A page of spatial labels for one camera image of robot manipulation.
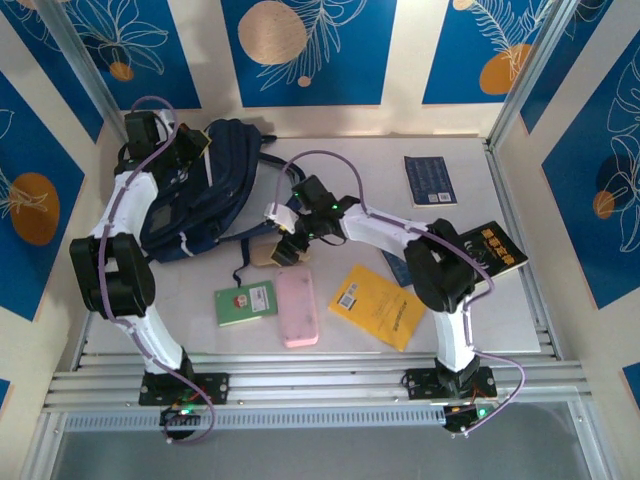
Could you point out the beige wooden piece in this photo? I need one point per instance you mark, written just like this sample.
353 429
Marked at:
260 255

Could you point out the navy blue backpack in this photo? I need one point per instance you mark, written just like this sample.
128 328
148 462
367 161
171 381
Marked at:
220 185

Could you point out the pink pencil case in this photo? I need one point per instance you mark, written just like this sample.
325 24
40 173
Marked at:
296 310

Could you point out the green notebook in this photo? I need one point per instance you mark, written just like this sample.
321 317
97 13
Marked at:
245 305

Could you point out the blue paperback book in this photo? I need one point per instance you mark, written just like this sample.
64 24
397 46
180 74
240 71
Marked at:
397 270
430 180

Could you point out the black book yellow title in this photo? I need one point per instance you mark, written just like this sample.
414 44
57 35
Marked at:
500 252

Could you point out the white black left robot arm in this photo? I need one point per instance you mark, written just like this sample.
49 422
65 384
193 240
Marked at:
130 210

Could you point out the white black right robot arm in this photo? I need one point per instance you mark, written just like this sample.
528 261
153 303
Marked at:
380 230

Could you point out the blue poster beige circle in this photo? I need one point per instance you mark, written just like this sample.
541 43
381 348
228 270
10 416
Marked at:
350 60

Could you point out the black controller board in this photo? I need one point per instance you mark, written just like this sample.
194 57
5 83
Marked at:
460 420
172 417

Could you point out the blue floral wall poster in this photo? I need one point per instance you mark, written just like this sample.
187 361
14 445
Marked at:
590 200
62 75
165 60
559 75
460 50
4 395
632 380
30 150

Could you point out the aluminium frame post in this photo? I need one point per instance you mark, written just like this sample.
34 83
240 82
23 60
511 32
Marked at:
534 75
92 75

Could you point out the aluminium frame rails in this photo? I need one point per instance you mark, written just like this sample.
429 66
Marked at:
310 385

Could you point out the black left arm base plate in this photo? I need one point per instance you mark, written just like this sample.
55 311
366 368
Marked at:
217 385

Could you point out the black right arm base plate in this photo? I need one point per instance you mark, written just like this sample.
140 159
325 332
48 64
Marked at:
415 386

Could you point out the aluminium side rail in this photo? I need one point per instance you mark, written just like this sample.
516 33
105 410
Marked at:
505 200
83 345

